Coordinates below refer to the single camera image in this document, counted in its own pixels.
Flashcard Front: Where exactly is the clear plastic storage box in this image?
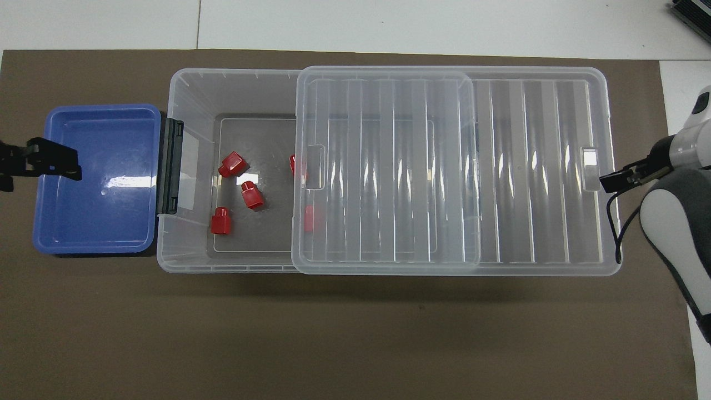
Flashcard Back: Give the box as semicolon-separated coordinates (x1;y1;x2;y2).
156;68;482;274

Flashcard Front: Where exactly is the clear ribbed box lid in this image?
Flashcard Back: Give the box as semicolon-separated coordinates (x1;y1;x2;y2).
292;66;623;277

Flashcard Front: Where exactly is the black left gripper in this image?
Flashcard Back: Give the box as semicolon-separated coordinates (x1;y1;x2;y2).
0;137;83;193

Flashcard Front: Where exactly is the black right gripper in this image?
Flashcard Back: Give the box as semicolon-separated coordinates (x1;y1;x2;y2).
599;135;677;194

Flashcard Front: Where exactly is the dark finned metal device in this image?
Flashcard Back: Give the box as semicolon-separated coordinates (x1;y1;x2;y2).
669;0;711;37

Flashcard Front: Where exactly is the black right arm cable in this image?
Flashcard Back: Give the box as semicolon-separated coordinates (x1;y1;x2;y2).
607;192;643;266

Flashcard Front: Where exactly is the blue plastic tray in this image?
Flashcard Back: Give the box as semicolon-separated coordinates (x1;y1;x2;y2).
32;104;163;256

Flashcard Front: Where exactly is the black box latch handle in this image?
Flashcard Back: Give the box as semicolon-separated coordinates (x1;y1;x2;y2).
157;118;184;216

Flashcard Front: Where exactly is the brown paper table mat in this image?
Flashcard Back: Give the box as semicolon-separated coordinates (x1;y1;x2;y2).
0;49;698;400

